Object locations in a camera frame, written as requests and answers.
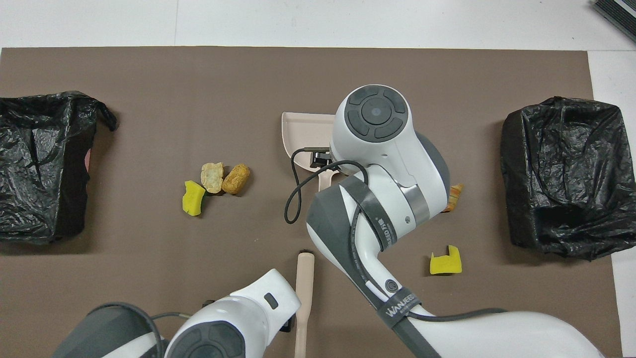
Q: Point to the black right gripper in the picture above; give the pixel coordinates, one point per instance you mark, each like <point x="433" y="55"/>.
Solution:
<point x="320" y="158"/>

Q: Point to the beige plastic dustpan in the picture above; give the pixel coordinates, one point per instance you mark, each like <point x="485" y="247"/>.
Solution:
<point x="308" y="129"/>

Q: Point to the beige brush with black bristles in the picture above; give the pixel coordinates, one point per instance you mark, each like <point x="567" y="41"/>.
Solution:
<point x="304" y="298"/>

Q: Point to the brown bread roll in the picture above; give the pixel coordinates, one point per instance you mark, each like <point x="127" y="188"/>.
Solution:
<point x="235" y="179"/>

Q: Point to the yellow sponge block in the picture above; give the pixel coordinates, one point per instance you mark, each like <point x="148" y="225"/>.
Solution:
<point x="194" y="200"/>

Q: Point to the pale ridged bread piece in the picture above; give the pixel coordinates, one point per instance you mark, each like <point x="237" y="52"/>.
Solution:
<point x="212" y="176"/>

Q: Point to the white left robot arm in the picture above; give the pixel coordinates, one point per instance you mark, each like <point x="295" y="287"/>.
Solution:
<point x="258" y="303"/>

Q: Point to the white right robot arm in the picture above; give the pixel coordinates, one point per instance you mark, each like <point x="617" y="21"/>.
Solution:
<point x="397" y="169"/>

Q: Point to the black bag lined bin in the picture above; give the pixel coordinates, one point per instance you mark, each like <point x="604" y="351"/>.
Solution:
<point x="566" y="174"/>
<point x="44" y="169"/>

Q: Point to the brown table mat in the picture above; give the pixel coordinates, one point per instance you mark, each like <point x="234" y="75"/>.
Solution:
<point x="198" y="258"/>

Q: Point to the striped orange bread piece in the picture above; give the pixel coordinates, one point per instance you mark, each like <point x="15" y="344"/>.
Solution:
<point x="453" y="199"/>

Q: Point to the yellow sponge with square notch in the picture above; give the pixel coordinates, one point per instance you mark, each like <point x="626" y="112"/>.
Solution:
<point x="442" y="266"/>

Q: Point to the dark ribbed panel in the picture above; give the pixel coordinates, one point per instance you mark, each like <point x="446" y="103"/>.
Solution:
<point x="618" y="12"/>

